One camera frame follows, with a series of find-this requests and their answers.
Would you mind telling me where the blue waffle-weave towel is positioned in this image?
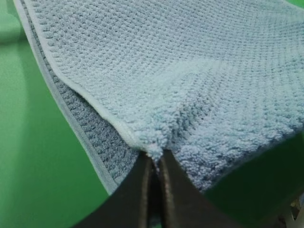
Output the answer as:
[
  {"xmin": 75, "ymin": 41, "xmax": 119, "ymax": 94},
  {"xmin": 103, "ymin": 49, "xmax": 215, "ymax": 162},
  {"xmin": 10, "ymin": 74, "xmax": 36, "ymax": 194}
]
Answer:
[{"xmin": 14, "ymin": 0, "xmax": 304, "ymax": 193}]

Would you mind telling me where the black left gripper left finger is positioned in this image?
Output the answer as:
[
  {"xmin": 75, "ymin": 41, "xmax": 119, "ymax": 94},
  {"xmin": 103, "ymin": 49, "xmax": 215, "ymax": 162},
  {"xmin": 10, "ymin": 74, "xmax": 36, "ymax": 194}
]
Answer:
[{"xmin": 76, "ymin": 152, "xmax": 152, "ymax": 228}]

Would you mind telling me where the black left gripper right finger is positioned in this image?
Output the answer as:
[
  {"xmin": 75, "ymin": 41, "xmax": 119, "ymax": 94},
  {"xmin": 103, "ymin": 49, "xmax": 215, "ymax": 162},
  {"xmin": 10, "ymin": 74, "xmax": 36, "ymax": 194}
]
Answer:
[{"xmin": 158, "ymin": 150, "xmax": 242, "ymax": 228}]

